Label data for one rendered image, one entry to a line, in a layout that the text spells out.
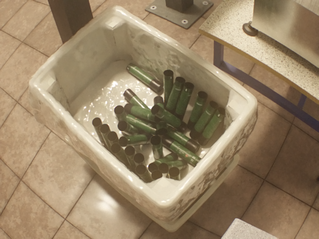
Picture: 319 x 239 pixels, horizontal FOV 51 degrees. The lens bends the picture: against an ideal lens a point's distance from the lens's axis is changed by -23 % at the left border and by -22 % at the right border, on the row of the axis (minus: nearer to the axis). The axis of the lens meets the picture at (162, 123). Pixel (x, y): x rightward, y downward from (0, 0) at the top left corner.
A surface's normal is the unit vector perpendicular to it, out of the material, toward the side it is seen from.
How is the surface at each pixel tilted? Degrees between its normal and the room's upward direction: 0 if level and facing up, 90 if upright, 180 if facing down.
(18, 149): 0
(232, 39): 0
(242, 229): 0
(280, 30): 90
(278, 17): 90
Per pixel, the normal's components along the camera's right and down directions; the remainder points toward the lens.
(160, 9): -0.07, -0.43
